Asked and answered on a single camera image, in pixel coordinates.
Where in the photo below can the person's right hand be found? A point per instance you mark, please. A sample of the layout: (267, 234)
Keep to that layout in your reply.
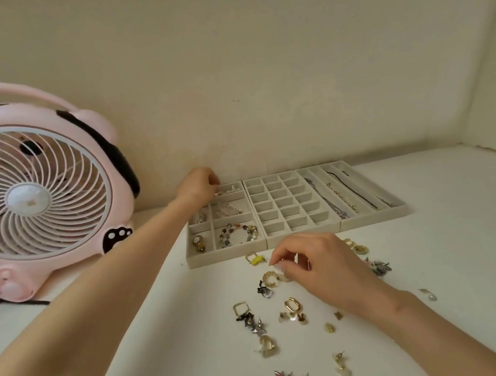
(331, 270)

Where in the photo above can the person's left hand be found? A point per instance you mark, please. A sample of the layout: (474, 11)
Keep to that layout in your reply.
(198, 187)

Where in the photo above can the rhinestone bow brooch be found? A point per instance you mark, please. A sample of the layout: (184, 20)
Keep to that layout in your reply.
(219, 193)

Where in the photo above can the white heart brooch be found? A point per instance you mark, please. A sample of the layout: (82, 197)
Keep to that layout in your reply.
(234, 188)

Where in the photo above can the pile of mixed jewelry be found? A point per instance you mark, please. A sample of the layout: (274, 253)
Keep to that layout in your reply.
(293, 305)

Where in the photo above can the grey bracelet tray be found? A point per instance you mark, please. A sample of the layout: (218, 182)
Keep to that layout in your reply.
(229, 256)

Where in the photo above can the yellow enamel earring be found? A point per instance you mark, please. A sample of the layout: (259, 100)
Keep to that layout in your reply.
(255, 259)

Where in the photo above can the grey earring grid tray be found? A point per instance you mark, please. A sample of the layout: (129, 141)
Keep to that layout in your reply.
(291, 202)

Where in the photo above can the grey necklace tray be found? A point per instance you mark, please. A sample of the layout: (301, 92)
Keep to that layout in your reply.
(397, 213)

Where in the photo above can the person's right forearm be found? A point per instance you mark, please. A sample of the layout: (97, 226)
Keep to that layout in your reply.
(450, 341)

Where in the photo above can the person's left forearm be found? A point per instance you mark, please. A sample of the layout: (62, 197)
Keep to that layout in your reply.
(89, 329)

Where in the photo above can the white table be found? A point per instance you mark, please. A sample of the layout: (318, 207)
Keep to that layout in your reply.
(466, 257)

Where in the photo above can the pink animal-shaped desk fan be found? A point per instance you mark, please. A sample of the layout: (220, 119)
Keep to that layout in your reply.
(35, 195)

